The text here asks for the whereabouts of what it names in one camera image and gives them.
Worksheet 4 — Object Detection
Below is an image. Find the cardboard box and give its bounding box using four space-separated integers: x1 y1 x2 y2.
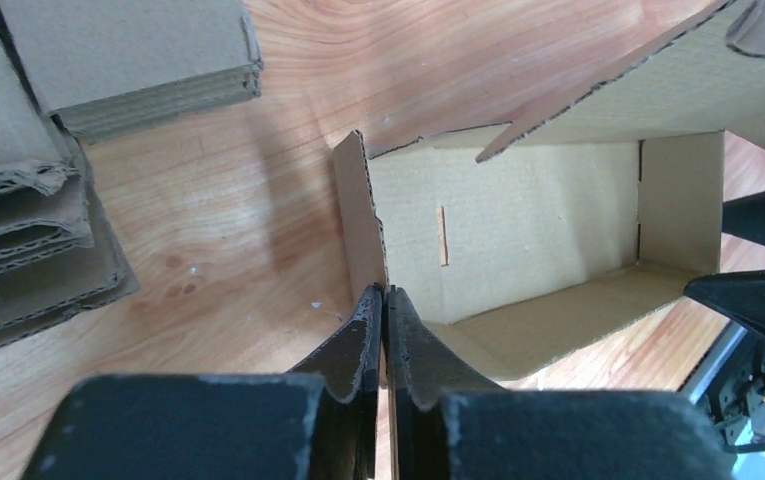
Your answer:
332 1 765 380

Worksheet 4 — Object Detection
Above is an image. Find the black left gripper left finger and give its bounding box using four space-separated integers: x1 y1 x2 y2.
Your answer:
23 285 384 479

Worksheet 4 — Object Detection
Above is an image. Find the stack of flat cardboard sheets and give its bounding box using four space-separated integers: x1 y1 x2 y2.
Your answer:
0 1 264 348

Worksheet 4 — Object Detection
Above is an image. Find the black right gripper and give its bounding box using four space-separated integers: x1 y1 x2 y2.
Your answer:
683 191 765 454

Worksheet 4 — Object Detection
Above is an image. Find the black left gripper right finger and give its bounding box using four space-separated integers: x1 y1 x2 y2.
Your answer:
385 287 732 479

